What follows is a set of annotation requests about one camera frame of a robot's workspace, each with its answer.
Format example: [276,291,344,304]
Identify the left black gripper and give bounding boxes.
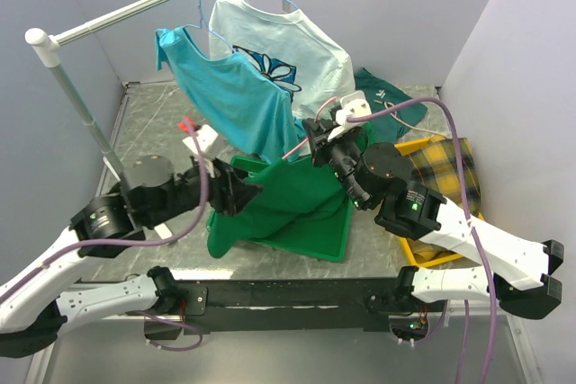
[147,153,266,227]

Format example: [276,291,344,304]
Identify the green t shirt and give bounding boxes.
[205,121,377,260]

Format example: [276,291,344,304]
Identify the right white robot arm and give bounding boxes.
[302,119,563,320]

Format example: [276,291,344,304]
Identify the pink wire hanger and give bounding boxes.
[283,96,337,160]

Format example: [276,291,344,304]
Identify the turquoise t shirt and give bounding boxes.
[155,27,304,164]

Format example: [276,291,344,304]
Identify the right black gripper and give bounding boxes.
[302,117,370,210]

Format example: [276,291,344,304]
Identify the metal clothes rack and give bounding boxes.
[23,0,293,241]

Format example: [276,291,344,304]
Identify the white flower print t shirt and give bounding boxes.
[209,0,356,118]

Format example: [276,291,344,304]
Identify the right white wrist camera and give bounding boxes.
[328,90,372,142]

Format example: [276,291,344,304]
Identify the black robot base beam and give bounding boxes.
[124,266,451,342]

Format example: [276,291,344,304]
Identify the green plastic tray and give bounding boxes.
[205,155,355,263]

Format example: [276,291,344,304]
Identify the yellow plaid cloth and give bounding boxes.
[408,137,481,216]

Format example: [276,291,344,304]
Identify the blue wire hanger left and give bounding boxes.
[186,0,235,53]

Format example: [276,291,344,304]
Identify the yellow plastic tray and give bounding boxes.
[395,136,461,267]

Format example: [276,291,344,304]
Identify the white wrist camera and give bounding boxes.
[328,90,372,142]
[179,118,219,159]

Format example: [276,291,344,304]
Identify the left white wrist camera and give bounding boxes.
[179,118,219,159]

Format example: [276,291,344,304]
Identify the dark teal shorts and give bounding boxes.
[354,68,428,144]

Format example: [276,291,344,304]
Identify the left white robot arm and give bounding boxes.
[1,155,263,359]

